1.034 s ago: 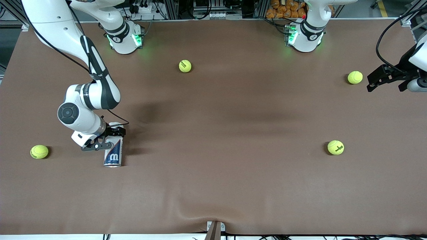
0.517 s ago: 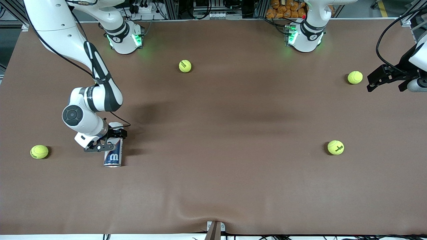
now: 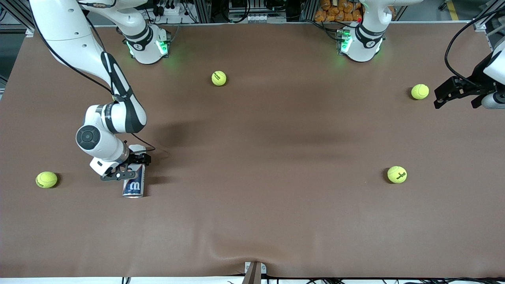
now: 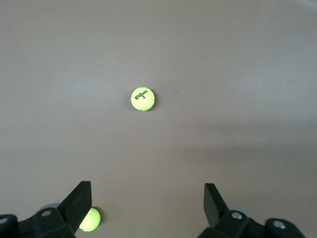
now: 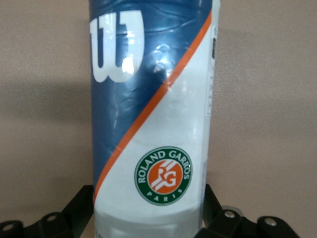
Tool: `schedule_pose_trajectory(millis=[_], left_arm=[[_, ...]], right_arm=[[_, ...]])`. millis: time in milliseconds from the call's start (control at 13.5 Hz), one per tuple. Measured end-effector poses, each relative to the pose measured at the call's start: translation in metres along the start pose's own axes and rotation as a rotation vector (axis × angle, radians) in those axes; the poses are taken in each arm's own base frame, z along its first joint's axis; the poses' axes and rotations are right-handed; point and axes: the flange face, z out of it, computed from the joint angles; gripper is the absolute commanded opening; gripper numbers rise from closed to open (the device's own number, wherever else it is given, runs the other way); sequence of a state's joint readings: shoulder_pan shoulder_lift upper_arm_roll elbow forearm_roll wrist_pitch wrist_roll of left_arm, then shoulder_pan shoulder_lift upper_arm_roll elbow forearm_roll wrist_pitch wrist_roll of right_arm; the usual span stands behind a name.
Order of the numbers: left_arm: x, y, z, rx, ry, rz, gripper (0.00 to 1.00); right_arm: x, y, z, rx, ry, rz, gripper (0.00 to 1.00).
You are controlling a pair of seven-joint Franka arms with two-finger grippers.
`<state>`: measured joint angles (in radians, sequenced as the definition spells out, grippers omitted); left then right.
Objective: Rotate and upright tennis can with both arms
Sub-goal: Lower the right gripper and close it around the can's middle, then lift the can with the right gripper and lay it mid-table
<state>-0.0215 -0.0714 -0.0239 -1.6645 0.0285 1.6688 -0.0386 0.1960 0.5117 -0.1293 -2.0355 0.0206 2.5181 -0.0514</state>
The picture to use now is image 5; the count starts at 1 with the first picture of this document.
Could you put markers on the white blue tennis ball can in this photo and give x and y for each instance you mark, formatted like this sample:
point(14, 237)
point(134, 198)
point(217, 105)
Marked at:
point(153, 111)

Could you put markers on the brown table mat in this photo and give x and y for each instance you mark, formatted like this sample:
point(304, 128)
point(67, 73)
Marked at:
point(37, 99)

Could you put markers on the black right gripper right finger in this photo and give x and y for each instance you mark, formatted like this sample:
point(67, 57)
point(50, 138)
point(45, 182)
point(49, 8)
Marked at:
point(235, 228)

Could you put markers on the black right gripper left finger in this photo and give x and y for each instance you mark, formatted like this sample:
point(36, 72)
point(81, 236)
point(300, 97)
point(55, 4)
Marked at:
point(49, 228)

